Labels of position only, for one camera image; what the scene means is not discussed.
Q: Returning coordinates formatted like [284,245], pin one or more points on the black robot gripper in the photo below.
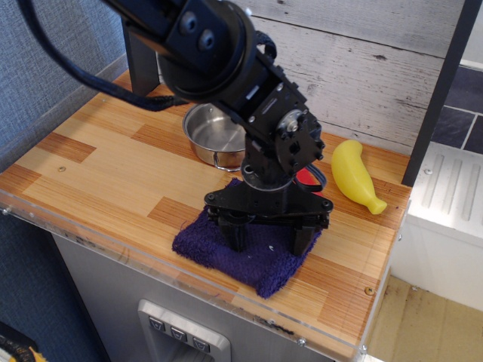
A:
[238,205]

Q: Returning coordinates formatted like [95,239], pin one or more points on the dark blue terry cloth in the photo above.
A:
[266,264]

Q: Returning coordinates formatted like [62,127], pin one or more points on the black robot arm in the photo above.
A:
[209,54]

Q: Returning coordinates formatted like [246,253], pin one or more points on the yellow plastic banana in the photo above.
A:
[352,177]

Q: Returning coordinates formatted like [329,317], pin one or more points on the stainless steel pot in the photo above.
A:
[214,137]

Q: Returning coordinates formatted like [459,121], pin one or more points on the clear acrylic table guard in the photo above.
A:
[112,277]

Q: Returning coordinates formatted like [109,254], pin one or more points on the silver dispenser button panel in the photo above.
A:
[172,337]

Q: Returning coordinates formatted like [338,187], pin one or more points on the white ribbed appliance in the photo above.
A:
[440,242]

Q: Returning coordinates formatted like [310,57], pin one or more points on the yellow black object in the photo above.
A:
[13,351]

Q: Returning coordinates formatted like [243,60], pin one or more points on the red handled toy fork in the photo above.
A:
[307,182]

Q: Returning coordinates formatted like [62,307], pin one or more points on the dark left frame post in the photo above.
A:
[142,63]

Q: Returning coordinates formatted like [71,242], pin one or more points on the dark frame post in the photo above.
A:
[142,63]
[457,46]

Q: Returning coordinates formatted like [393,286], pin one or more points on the dark right frame post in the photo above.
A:
[457,46]

